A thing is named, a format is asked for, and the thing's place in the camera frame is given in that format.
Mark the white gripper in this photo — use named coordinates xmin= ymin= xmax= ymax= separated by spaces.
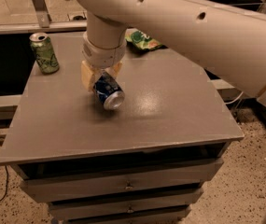
xmin=81 ymin=34 xmax=126 ymax=91

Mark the blue pepsi can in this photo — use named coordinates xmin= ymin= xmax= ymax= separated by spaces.
xmin=93 ymin=72 xmax=125 ymax=110

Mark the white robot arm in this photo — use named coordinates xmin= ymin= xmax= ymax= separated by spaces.
xmin=77 ymin=0 xmax=266 ymax=106

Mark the green soda can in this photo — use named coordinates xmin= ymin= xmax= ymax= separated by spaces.
xmin=29 ymin=33 xmax=60 ymax=75

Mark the green chip bag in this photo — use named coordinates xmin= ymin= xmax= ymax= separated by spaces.
xmin=125 ymin=30 xmax=163 ymax=51

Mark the grey drawer cabinet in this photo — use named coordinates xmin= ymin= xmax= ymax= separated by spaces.
xmin=0 ymin=27 xmax=245 ymax=224

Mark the top grey drawer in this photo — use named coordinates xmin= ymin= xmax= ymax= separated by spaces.
xmin=21 ymin=158 xmax=223 ymax=203

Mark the grey drawer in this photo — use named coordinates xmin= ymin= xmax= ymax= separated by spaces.
xmin=21 ymin=158 xmax=223 ymax=203
xmin=64 ymin=205 xmax=192 ymax=224
xmin=49 ymin=189 xmax=203 ymax=220

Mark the bottom grey drawer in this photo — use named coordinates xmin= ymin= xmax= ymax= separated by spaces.
xmin=64 ymin=205 xmax=192 ymax=224

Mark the middle grey drawer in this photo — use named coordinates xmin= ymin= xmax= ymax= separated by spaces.
xmin=49 ymin=189 xmax=203 ymax=220

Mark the white cable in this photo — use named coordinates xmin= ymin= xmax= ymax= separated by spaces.
xmin=224 ymin=91 xmax=245 ymax=105

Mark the metal railing frame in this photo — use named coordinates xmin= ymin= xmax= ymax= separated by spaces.
xmin=0 ymin=0 xmax=266 ymax=35

